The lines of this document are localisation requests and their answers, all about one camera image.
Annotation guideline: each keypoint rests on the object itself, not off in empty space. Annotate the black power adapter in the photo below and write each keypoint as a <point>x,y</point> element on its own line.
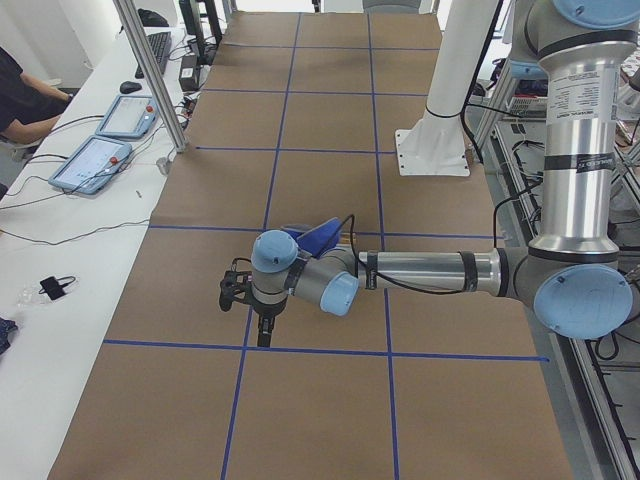
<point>189,75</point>

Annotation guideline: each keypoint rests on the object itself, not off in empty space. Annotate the lower teach pendant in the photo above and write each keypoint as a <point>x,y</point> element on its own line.
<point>91,166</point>

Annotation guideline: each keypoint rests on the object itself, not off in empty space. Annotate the upper teach pendant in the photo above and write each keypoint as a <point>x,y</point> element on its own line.
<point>129,117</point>

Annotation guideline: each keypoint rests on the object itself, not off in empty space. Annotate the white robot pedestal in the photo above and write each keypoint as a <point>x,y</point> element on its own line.
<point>435,145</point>

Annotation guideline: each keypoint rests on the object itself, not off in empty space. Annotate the teach pendant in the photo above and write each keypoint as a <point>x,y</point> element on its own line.
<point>129,117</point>
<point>91,166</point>

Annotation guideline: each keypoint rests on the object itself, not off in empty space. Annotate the blue microfiber towel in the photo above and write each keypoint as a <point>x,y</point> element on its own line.
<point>315,240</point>

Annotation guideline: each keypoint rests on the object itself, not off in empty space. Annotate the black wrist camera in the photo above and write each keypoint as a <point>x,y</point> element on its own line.
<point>235,287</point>

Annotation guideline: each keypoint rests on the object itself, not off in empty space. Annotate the seated person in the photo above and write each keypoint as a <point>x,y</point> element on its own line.
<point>30,108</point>

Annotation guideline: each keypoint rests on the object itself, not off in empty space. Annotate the small black device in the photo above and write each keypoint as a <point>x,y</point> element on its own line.
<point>52,288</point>

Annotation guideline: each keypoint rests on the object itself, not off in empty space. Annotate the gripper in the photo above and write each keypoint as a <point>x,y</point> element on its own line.
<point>267,309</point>

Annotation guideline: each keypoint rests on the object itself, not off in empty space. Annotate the brown paper table cover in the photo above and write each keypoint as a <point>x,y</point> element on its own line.
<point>296,125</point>

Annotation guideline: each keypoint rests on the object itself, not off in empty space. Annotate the black keyboard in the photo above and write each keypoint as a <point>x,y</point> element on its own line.
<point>160,44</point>

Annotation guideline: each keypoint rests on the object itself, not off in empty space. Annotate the black computer mouse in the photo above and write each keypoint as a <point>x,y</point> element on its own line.
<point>129,87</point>

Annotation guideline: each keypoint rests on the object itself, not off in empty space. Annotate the aluminium frame post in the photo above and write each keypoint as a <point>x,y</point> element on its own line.
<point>143,53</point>

